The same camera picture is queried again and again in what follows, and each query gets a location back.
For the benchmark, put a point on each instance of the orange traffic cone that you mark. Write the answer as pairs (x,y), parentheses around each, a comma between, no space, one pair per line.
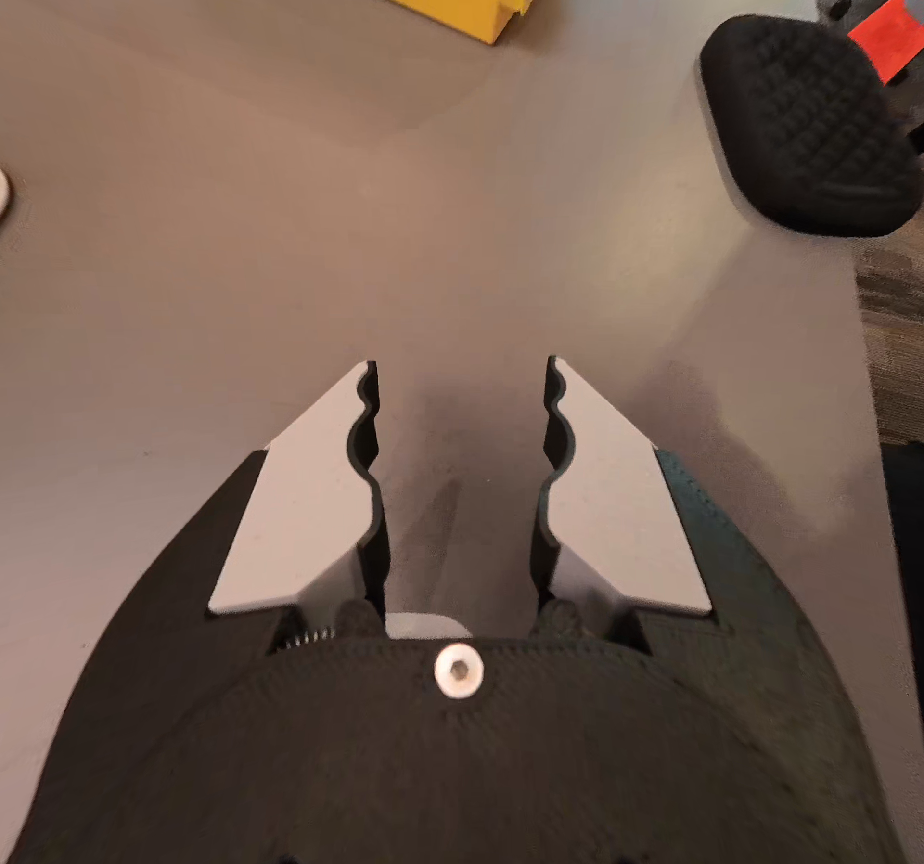
(891,41)

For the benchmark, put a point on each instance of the white board stand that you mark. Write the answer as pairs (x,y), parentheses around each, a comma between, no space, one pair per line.
(3,192)

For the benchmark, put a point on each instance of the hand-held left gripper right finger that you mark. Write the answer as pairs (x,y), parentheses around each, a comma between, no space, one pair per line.
(621,517)

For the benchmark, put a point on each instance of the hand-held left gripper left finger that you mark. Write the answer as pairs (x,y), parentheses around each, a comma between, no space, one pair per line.
(303,517)

